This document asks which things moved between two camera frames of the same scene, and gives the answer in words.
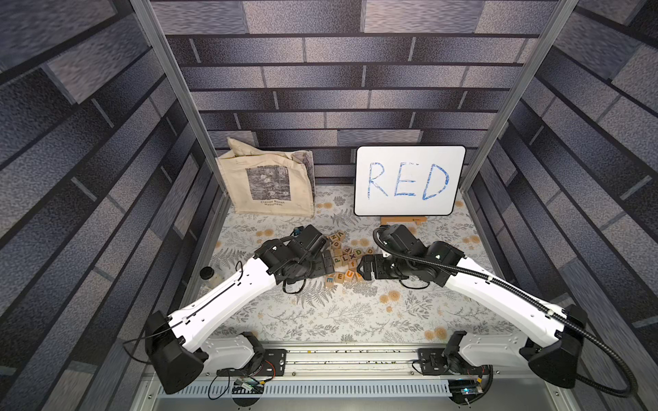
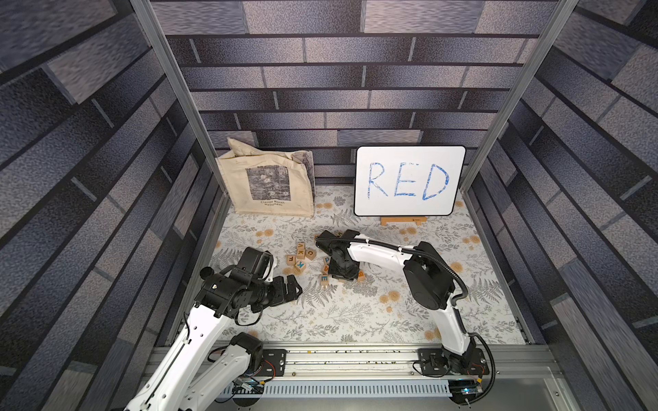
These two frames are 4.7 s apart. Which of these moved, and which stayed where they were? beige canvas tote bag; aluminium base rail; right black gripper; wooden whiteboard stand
Moved: right black gripper
Stayed: wooden whiteboard stand; aluminium base rail; beige canvas tote bag
